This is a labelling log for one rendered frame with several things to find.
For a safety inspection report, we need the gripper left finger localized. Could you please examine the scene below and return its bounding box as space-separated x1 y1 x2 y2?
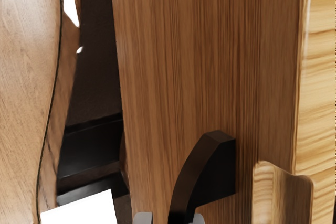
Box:
132 211 154 224

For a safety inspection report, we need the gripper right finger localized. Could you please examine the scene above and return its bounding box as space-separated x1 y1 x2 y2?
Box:
192 212 206 224

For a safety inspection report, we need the wooden drawer with dark handle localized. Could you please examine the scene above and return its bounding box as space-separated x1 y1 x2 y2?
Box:
109 0 303 224

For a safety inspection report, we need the wooden drawer cabinet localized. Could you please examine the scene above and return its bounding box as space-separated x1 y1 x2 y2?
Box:
56 0 336 224

